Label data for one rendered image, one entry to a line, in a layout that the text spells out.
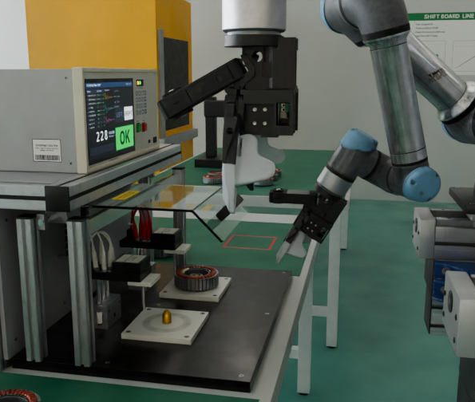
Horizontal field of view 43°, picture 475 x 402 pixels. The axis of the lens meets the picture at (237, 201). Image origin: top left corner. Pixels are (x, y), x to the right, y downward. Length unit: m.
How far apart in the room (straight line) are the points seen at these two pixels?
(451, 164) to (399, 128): 5.33
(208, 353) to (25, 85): 0.63
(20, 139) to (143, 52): 3.71
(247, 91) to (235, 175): 0.10
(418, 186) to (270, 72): 0.65
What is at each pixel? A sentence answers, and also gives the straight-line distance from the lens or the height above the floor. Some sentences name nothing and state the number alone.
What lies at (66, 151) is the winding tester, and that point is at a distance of 1.24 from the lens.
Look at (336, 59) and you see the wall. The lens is 6.51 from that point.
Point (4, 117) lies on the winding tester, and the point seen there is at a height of 1.22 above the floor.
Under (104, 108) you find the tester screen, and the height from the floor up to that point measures 1.24.
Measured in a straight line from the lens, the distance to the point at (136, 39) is 4.98.
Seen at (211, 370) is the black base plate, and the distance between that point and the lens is 1.17.
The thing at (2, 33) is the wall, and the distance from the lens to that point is 7.68.
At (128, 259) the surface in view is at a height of 0.92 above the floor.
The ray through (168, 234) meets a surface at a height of 0.92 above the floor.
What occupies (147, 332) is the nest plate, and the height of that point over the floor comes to 0.78.
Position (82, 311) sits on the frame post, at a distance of 1.17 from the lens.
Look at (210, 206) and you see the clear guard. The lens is 1.19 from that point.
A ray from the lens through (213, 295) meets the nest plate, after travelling 1.49.
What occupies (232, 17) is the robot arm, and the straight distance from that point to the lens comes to 0.72.
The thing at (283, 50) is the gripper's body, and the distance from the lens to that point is 0.72.
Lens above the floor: 1.31
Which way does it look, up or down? 12 degrees down
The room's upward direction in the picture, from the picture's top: straight up
